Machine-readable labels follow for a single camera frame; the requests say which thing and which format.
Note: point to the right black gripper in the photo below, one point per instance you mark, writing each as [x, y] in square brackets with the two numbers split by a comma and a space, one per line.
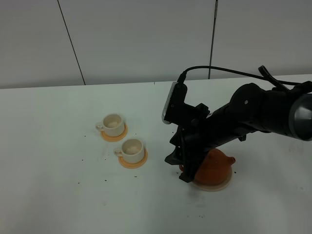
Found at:
[192, 144]

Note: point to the brown clay teapot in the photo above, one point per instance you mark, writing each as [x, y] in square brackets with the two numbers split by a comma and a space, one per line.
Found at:
[215, 169]

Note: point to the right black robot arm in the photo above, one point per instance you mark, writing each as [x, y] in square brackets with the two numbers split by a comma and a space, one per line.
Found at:
[250, 109]

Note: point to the beige round teapot tray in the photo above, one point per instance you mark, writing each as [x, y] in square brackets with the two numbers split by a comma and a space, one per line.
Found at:
[215, 188]

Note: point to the near white teacup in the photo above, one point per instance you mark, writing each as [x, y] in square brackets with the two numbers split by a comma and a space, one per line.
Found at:
[131, 150]

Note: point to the white teacup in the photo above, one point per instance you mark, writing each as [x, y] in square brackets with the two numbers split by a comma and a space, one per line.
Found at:
[112, 125]
[131, 150]

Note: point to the near orange coaster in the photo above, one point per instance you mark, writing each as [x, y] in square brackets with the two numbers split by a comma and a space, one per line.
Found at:
[128, 165]

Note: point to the orange coaster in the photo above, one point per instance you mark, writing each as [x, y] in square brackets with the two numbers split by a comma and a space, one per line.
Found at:
[115, 138]
[128, 165]

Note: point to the far orange coaster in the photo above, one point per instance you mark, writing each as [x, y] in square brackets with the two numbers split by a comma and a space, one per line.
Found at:
[115, 138]

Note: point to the far white teacup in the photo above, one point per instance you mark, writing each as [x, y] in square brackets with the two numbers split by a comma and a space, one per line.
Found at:
[112, 125]

